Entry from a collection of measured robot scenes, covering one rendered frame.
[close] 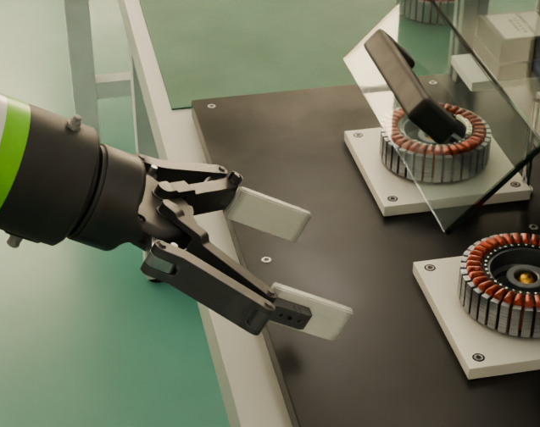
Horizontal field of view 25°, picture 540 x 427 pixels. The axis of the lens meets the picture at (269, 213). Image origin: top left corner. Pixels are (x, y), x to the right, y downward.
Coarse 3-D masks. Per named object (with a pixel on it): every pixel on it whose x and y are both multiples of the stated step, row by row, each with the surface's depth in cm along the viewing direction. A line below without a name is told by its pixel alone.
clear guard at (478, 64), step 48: (432, 0) 89; (480, 0) 89; (528, 0) 89; (432, 48) 86; (480, 48) 83; (528, 48) 83; (384, 96) 87; (432, 96) 83; (480, 96) 79; (528, 96) 77; (432, 144) 80; (480, 144) 77; (528, 144) 73; (432, 192) 77; (480, 192) 74
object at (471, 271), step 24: (504, 240) 108; (528, 240) 107; (480, 264) 104; (504, 264) 107; (528, 264) 108; (480, 288) 102; (504, 288) 101; (528, 288) 103; (480, 312) 102; (504, 312) 100; (528, 312) 100; (528, 336) 101
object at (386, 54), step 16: (384, 32) 85; (368, 48) 85; (384, 48) 84; (400, 48) 86; (384, 64) 83; (400, 64) 81; (400, 80) 80; (416, 80) 79; (400, 96) 79; (416, 96) 78; (416, 112) 77; (432, 112) 78; (432, 128) 78; (448, 128) 79
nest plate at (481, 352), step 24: (432, 264) 110; (456, 264) 110; (432, 288) 108; (456, 288) 108; (456, 312) 105; (456, 336) 102; (480, 336) 102; (504, 336) 102; (480, 360) 99; (504, 360) 99; (528, 360) 100
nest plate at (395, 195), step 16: (352, 144) 128; (368, 144) 128; (368, 160) 126; (368, 176) 123; (384, 176) 123; (400, 176) 123; (384, 192) 120; (400, 192) 120; (416, 192) 120; (496, 192) 120; (512, 192) 121; (528, 192) 121; (384, 208) 119; (400, 208) 119; (416, 208) 119
